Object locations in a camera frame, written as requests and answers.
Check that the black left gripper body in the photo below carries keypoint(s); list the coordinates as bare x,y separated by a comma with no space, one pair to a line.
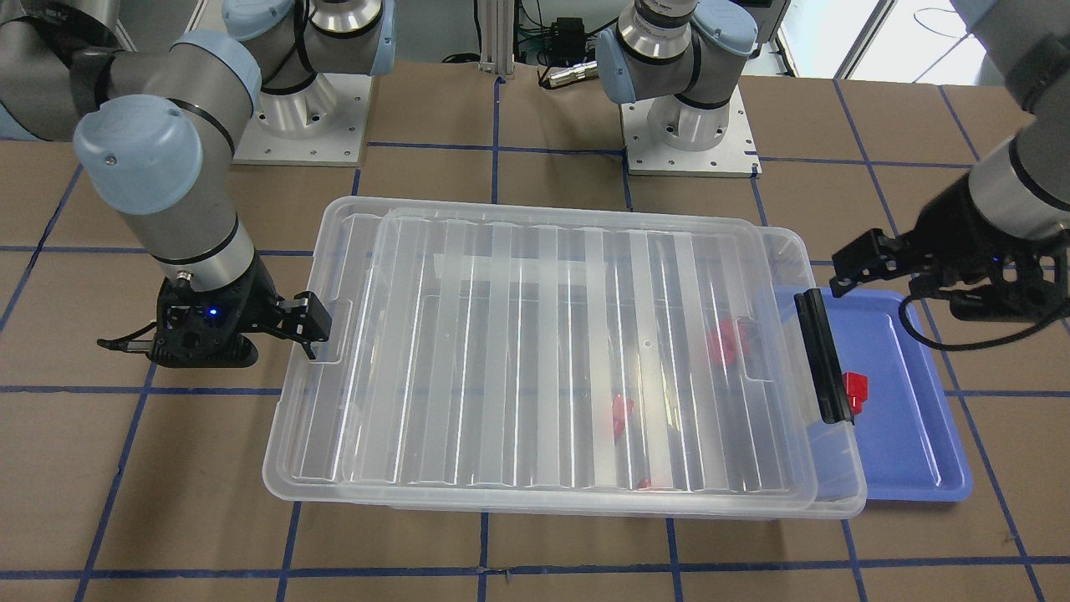
949,219

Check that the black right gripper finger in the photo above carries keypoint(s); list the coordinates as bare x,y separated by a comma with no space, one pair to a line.
305,321

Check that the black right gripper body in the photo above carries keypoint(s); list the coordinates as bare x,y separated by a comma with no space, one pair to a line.
256,294

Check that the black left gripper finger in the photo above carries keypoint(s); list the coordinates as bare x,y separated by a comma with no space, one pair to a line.
870,257

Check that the clear plastic box lid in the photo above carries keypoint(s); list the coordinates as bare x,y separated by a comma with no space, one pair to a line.
319,412

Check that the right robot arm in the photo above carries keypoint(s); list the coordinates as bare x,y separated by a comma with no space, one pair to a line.
157,134

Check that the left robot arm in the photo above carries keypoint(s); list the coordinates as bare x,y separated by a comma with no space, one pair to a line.
695,51

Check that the clear plastic storage box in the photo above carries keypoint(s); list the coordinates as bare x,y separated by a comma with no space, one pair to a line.
627,371

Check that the blue plastic tray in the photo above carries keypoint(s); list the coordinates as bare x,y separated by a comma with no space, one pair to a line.
903,446

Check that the black box latch handle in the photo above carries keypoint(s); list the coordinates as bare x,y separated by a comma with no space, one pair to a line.
822,356

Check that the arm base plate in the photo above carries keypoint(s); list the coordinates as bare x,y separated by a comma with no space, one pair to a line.
320,125
665,137

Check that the aluminium frame post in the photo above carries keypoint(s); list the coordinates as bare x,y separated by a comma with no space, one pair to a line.
497,32

